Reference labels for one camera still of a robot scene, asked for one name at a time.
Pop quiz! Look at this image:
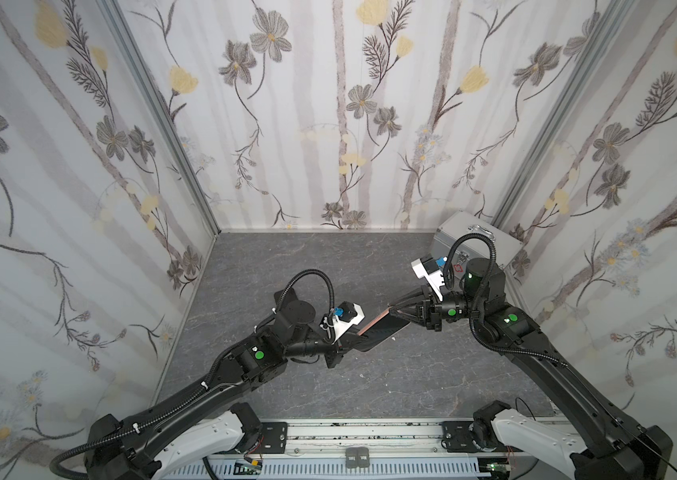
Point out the black smartphone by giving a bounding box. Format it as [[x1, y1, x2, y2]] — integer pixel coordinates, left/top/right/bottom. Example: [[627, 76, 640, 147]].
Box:
[[364, 315, 409, 340]]

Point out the pink phone case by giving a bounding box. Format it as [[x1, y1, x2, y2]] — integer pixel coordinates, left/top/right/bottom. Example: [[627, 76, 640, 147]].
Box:
[[358, 309, 390, 335]]

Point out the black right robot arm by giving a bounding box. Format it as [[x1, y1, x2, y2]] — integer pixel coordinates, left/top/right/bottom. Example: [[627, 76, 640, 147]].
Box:
[[388, 232, 674, 479]]

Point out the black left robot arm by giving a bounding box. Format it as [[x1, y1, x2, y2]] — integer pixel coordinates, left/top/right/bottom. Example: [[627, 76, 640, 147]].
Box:
[[50, 269, 400, 479]]

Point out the silver aluminium case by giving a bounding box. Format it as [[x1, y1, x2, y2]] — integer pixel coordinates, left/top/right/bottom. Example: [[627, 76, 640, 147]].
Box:
[[431, 211, 524, 271]]

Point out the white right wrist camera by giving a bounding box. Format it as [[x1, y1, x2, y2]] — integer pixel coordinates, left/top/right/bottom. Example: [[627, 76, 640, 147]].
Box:
[[411, 255, 446, 300]]

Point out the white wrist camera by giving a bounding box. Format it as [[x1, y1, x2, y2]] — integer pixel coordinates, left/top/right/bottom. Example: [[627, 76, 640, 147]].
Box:
[[411, 255, 446, 300], [324, 301, 365, 344]]

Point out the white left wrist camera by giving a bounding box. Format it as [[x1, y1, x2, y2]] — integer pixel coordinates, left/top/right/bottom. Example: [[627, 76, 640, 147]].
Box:
[[324, 301, 365, 344]]

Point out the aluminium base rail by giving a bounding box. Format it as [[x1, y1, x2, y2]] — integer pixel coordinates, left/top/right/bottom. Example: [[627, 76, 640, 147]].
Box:
[[163, 417, 622, 480]]

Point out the white slotted cable duct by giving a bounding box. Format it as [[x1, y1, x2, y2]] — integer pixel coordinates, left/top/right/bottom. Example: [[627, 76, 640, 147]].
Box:
[[167, 458, 496, 480]]

